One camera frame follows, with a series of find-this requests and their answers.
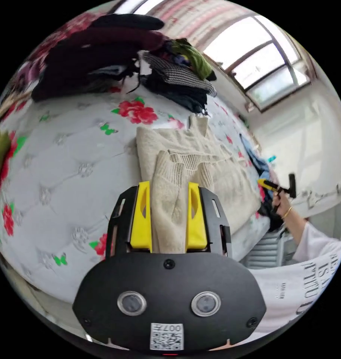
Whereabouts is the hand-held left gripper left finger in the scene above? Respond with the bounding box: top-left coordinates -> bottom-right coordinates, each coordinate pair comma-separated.
130,181 -> 153,250

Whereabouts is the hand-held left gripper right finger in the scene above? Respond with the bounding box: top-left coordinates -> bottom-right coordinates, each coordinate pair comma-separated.
186,182 -> 209,252

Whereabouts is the beige long sleeve sweater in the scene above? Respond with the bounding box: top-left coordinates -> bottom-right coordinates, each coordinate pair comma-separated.
135,114 -> 261,254

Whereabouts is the person's right forearm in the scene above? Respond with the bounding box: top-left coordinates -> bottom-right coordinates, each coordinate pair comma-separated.
282,207 -> 310,253

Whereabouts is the person's right hand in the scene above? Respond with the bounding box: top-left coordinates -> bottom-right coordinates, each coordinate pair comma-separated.
272,192 -> 294,219

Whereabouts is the pile of blue and dark clothes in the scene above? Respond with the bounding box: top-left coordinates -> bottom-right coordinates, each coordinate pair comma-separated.
238,133 -> 285,232

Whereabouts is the bed with floral quilt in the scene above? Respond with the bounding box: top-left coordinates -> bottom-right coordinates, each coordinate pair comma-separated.
0,84 -> 275,306

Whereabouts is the person's body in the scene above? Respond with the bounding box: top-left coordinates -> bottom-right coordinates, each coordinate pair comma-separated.
250,221 -> 341,336

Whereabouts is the window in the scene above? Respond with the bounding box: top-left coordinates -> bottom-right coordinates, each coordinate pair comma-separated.
202,14 -> 311,113

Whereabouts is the pink striped curtain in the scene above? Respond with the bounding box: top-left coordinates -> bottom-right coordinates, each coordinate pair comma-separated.
146,0 -> 245,49

